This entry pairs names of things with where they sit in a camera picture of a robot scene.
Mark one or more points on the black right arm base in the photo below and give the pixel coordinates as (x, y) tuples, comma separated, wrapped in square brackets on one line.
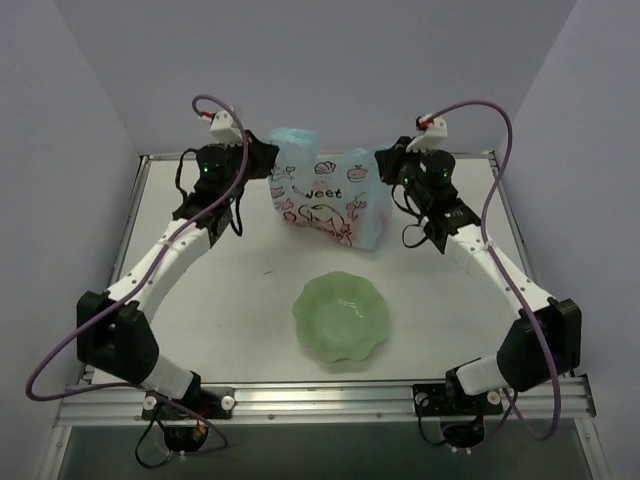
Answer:
[(461, 416)]

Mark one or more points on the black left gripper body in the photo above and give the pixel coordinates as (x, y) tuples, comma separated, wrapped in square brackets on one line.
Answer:
[(265, 156)]

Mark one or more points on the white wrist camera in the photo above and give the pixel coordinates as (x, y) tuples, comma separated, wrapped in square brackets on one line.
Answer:
[(224, 128), (431, 133)]

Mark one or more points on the blue printed plastic bag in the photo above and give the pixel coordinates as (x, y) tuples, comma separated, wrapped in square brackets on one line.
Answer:
[(340, 194)]

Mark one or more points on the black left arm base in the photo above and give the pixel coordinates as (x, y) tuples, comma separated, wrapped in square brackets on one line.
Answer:
[(187, 425)]

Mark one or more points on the green scalloped glass bowl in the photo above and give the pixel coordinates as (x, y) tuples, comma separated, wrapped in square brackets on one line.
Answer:
[(342, 323)]

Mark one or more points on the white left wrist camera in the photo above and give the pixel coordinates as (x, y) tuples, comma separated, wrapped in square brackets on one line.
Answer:
[(224, 128)]

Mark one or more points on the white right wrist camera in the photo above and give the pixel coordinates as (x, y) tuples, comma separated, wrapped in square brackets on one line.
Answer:
[(431, 133)]

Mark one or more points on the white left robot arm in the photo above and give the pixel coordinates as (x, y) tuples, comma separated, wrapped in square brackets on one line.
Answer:
[(115, 333)]

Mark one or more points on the aluminium table frame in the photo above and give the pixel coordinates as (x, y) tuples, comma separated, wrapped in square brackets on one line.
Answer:
[(230, 319)]

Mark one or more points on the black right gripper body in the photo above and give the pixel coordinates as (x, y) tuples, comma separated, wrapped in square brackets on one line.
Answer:
[(386, 163)]

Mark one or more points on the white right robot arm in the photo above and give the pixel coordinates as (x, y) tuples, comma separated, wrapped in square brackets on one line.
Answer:
[(544, 340)]

